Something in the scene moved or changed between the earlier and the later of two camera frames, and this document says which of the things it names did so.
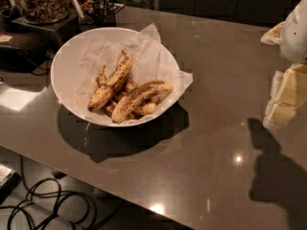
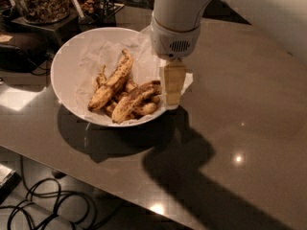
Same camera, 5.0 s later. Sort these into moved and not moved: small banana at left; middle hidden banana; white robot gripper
Moved: white robot gripper
Not moved: middle hidden banana; small banana at left
